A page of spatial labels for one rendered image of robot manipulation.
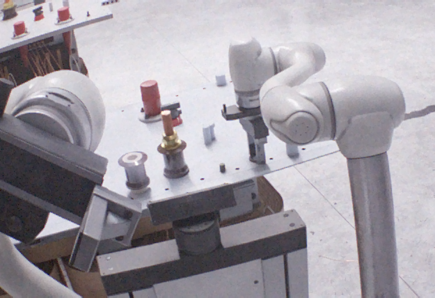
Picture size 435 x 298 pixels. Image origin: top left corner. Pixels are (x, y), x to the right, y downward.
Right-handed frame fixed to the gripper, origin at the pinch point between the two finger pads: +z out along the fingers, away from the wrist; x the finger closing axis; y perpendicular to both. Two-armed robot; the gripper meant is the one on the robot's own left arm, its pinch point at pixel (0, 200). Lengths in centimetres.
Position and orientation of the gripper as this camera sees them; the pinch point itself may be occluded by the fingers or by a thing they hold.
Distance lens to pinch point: 42.4
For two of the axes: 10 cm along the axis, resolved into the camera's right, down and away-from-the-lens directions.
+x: 9.1, 3.8, 1.8
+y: 4.1, -9.0, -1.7
